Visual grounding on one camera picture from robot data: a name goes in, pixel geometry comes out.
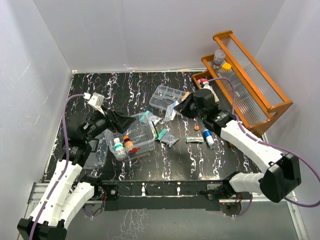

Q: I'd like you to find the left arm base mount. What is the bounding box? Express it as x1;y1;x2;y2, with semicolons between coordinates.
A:
79;174;119;209

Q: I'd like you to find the beige medicine box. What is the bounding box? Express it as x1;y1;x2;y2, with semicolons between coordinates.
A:
212;90;220;104

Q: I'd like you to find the teal bandage packet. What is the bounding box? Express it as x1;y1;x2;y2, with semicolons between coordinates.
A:
157;128;168;141

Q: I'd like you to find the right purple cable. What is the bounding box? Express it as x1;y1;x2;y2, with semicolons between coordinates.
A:
207;77;320;218

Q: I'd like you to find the green wind oil box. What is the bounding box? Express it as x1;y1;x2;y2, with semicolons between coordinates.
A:
152;123;159;140

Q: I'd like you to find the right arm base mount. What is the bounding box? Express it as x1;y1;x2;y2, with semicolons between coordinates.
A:
199;171;243;204

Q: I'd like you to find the red white medicine box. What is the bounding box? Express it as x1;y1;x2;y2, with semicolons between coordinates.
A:
197;78;209;86

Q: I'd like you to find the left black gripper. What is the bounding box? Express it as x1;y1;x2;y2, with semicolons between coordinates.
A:
83;105;136;143

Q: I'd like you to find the metal frame rail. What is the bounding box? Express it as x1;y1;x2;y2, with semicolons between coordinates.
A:
24;139;308;240

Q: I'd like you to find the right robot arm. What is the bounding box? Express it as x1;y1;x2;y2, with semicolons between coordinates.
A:
174;89;302;203

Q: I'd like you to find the dark pill blister pack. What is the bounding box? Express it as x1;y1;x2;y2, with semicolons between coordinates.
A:
160;132;179;148

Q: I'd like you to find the white green capped bottle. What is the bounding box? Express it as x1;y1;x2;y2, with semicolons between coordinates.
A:
114;137;125;159

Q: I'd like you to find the clear first aid box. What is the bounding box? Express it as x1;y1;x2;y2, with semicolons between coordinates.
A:
104;113;156;161

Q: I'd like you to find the orange plaster packet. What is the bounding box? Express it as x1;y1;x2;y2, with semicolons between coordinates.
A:
181;92;190;102

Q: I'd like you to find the clear compartment organizer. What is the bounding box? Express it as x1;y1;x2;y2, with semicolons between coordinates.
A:
149;85;186;110

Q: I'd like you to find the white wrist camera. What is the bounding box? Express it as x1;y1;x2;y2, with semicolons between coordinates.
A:
84;92;105;115
202;81;212;91

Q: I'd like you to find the orange wooden shelf rack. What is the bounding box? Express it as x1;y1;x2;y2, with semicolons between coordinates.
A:
192;30;293;137

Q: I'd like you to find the orange brown medicine bottle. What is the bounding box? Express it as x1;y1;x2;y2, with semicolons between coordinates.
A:
123;135;134;151

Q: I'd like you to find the clear box lid with handle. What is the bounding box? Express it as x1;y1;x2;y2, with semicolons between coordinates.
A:
83;132;109;170

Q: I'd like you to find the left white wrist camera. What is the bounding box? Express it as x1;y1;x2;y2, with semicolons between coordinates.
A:
84;92;105;115

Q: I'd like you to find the clear jar on shelf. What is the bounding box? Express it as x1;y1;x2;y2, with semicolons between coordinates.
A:
213;49;226;65

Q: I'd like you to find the white blue gauze packet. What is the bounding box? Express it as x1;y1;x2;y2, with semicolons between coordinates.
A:
163;101;180;122

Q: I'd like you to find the blue white spray bottle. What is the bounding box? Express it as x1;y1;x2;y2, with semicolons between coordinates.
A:
203;129;215;149

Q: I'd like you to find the yellow capped bottle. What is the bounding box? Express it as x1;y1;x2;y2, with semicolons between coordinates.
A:
221;62;232;71

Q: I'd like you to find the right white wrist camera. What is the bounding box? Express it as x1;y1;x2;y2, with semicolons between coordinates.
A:
202;81;212;91

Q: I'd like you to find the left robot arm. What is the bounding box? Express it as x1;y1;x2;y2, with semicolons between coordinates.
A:
17;108;136;240

